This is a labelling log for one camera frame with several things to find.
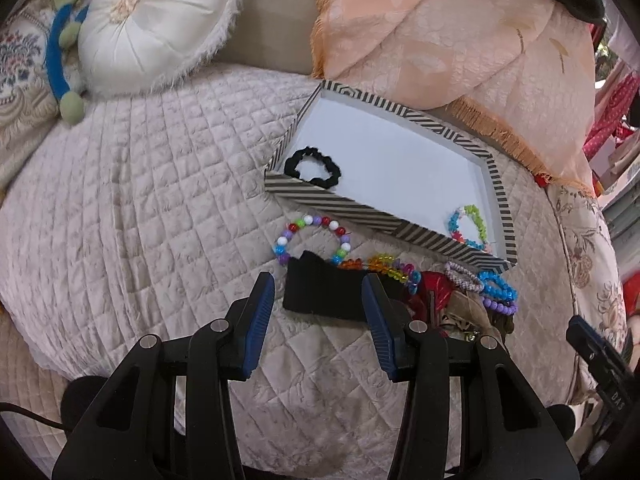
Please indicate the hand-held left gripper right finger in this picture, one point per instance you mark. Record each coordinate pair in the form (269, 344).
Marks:
(377, 320)

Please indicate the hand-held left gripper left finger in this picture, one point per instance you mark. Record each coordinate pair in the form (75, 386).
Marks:
(257, 320)

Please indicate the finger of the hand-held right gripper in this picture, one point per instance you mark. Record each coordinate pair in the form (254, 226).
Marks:
(587, 337)

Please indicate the black knitted headband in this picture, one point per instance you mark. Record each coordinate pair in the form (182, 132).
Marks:
(325, 290)

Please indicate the red hair bow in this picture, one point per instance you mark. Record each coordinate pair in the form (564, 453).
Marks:
(440, 290)

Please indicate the brown scrunchie with leopard bow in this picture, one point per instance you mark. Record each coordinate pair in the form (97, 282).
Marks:
(470, 315)

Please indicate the black white striped tray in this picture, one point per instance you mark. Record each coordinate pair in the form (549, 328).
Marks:
(400, 160)

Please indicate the cream floral cushion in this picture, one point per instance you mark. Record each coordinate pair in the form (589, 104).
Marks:
(585, 260)

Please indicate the beige quilted bedspread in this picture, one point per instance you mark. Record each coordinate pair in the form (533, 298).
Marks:
(150, 210)

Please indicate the black scrunchie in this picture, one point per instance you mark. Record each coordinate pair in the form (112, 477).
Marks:
(290, 165)

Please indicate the small red item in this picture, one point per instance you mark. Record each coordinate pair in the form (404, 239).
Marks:
(541, 180)

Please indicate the red dotted fabric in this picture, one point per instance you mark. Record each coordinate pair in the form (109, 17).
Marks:
(612, 110)

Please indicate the peach fringed blanket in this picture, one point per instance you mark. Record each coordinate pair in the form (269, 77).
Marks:
(425, 35)

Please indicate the round white cushion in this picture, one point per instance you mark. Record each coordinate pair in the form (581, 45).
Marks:
(160, 15)

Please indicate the green and blue plush toy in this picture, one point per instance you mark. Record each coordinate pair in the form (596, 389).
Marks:
(54, 65)

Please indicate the floral embroidered pillow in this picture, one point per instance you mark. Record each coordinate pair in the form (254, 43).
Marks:
(20, 85)

